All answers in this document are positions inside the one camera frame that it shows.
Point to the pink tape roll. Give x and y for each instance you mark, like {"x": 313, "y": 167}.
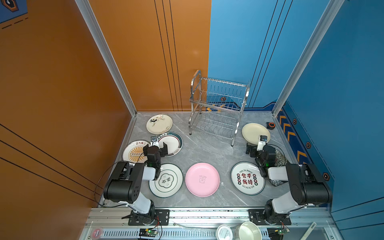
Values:
{"x": 97, "y": 233}

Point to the dark square floral plate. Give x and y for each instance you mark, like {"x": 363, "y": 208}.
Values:
{"x": 275, "y": 158}

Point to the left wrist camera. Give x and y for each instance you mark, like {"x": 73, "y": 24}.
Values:
{"x": 154, "y": 141}

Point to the steel two-tier dish rack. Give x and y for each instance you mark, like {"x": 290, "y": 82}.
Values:
{"x": 217, "y": 106}

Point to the plain cream plate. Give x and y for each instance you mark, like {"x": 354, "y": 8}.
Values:
{"x": 252, "y": 132}

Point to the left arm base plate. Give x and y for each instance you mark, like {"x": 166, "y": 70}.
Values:
{"x": 161, "y": 215}

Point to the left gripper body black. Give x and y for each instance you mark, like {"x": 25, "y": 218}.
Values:
{"x": 154, "y": 150}

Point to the pink plate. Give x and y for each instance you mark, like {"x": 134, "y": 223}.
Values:
{"x": 202, "y": 180}

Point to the green circuit board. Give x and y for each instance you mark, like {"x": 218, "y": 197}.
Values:
{"x": 148, "y": 233}
{"x": 281, "y": 232}

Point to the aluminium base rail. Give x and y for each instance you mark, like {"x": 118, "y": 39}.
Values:
{"x": 201, "y": 224}

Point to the white plate dark green rim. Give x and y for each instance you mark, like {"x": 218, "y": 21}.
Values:
{"x": 173, "y": 141}

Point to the white bowl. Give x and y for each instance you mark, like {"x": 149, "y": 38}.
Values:
{"x": 247, "y": 231}

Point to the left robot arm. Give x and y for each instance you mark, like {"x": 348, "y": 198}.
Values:
{"x": 124, "y": 184}

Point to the white plate orange sunburst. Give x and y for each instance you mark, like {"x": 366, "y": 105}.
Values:
{"x": 133, "y": 153}

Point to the black orange tape roll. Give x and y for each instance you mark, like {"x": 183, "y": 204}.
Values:
{"x": 270, "y": 125}

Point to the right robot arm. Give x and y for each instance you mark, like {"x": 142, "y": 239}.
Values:
{"x": 306, "y": 185}

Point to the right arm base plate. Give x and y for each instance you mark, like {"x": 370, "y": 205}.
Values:
{"x": 260, "y": 217}

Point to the green circuit board right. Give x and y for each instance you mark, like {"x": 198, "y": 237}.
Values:
{"x": 281, "y": 232}

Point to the white stick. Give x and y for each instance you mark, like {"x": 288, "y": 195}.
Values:
{"x": 308, "y": 231}

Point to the white plate red chinese characters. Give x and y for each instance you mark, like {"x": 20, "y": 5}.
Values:
{"x": 247, "y": 179}

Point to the white round lid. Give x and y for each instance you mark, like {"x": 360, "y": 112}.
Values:
{"x": 224, "y": 232}

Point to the cream plate with panda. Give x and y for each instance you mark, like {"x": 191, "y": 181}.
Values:
{"x": 159, "y": 124}

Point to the white plate green flower outline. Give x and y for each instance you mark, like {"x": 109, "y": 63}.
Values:
{"x": 168, "y": 183}

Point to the green circuit board left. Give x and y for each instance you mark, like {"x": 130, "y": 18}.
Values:
{"x": 148, "y": 233}

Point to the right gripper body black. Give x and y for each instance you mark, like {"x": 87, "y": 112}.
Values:
{"x": 254, "y": 151}

